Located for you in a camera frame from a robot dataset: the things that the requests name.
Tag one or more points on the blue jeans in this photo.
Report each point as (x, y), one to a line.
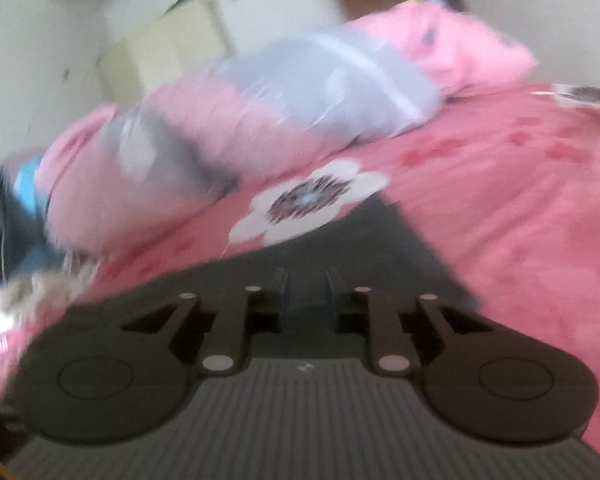
(10, 230)

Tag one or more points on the pink floral quilt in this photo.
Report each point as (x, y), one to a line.
(260, 110)

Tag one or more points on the beige pants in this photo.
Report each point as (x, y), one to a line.
(35, 290)

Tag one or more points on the pink floral bed sheet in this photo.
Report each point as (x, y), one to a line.
(520, 200)

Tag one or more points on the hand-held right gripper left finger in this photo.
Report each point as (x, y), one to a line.
(282, 292)

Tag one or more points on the cream cabinet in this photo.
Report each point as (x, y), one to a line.
(165, 50)

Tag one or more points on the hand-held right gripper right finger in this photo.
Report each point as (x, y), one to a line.
(333, 294)

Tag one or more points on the dark grey shirt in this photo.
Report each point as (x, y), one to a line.
(380, 245)

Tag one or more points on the teal striped cloth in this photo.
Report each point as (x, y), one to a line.
(30, 185)

